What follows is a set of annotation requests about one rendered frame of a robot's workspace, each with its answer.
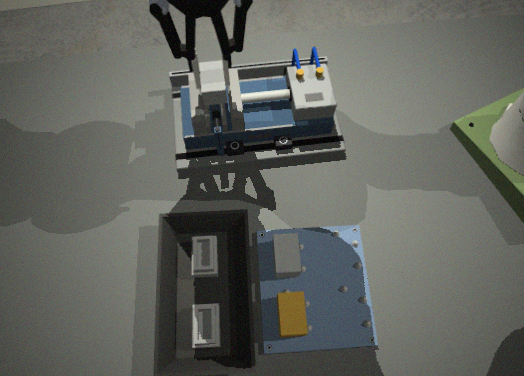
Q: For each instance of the grey narrow flat bar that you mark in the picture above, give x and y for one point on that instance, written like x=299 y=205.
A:
x=207 y=119

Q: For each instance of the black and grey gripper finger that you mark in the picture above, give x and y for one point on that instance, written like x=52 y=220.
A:
x=160 y=10
x=236 y=43

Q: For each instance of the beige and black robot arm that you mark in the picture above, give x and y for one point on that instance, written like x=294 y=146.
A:
x=507 y=136

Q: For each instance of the grey metal parallel bar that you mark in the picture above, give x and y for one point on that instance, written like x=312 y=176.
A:
x=223 y=115

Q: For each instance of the yellow rectangular block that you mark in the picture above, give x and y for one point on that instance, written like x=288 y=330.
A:
x=291 y=314

